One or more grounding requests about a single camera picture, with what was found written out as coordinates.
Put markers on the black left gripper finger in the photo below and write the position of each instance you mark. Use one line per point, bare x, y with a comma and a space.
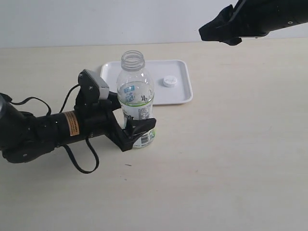
111, 102
134, 129

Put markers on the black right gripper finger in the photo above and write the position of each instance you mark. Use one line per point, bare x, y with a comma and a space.
219, 28
231, 41

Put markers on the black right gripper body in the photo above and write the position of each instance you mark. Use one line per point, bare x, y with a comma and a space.
248, 18

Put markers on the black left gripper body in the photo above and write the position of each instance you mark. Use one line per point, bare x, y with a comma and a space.
95, 121

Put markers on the clear plastic drink bottle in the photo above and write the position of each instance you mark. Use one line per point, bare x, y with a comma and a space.
135, 87

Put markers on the white bottle cap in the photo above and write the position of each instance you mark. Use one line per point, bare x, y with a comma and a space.
170, 81

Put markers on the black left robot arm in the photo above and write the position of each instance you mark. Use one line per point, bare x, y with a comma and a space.
25, 137

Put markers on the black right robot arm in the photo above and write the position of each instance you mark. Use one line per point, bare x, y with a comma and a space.
286, 13

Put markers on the white rectangular tray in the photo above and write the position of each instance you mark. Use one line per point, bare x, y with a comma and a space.
181, 93

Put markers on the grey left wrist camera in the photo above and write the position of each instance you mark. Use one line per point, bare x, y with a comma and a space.
93, 86

